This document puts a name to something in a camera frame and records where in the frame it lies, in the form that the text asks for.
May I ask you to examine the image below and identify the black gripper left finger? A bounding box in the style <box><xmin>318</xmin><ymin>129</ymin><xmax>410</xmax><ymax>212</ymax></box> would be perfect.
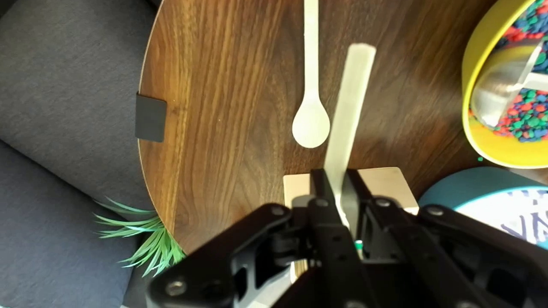
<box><xmin>147</xmin><ymin>170</ymin><xmax>378</xmax><ymax>308</ymax></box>

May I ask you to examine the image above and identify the white wooden box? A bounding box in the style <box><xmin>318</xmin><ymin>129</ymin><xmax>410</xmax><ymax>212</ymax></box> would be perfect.
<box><xmin>282</xmin><ymin>166</ymin><xmax>419</xmax><ymax>248</ymax></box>

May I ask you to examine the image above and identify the patterned paper plate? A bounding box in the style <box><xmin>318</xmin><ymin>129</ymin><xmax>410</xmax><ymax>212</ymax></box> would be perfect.
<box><xmin>457</xmin><ymin>187</ymin><xmax>548</xmax><ymax>248</ymax></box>

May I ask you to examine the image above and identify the green artificial plant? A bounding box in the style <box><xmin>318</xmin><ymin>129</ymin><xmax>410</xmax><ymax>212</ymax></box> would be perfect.
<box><xmin>95</xmin><ymin>199</ymin><xmax>186</xmax><ymax>277</ymax></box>

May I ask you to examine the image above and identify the dark grey chair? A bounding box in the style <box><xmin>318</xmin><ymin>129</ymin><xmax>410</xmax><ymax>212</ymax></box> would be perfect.
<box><xmin>0</xmin><ymin>0</ymin><xmax>155</xmax><ymax>308</ymax></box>

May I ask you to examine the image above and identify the small wooden spoon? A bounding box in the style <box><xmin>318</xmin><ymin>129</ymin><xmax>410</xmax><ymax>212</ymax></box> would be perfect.
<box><xmin>291</xmin><ymin>0</ymin><xmax>330</xmax><ymax>149</ymax></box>

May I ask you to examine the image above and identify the yellow bowl with beads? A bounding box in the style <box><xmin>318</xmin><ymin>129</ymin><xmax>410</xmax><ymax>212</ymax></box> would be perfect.
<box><xmin>460</xmin><ymin>0</ymin><xmax>548</xmax><ymax>170</ymax></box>

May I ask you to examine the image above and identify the round wooden table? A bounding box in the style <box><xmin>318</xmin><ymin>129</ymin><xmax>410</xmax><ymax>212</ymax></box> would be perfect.
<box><xmin>136</xmin><ymin>0</ymin><xmax>548</xmax><ymax>255</ymax></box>

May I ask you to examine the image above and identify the white plastic spoon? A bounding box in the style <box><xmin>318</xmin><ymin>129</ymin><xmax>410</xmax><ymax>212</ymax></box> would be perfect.
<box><xmin>323</xmin><ymin>43</ymin><xmax>376</xmax><ymax>226</ymax></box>

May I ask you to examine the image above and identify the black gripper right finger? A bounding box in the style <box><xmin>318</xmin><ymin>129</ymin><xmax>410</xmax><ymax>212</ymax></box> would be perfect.
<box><xmin>347</xmin><ymin>170</ymin><xmax>548</xmax><ymax>308</ymax></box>

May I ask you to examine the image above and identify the blue bowl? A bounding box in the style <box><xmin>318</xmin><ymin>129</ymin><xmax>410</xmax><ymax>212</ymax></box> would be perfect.
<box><xmin>417</xmin><ymin>166</ymin><xmax>548</xmax><ymax>252</ymax></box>

